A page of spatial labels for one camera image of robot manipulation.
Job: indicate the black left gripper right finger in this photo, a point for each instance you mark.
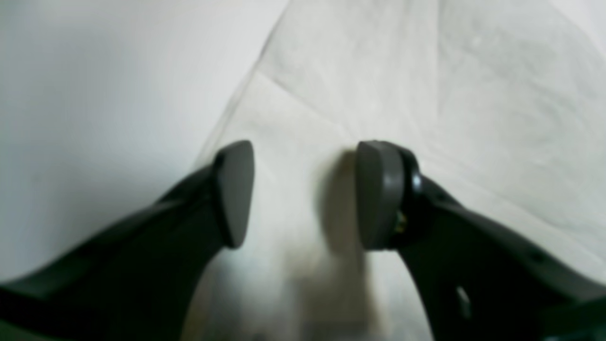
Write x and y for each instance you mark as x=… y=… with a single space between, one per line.
x=477 y=279

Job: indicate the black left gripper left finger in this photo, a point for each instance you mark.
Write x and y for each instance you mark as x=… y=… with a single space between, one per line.
x=136 y=279

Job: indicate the beige t-shirt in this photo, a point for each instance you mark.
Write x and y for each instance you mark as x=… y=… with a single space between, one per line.
x=503 y=103

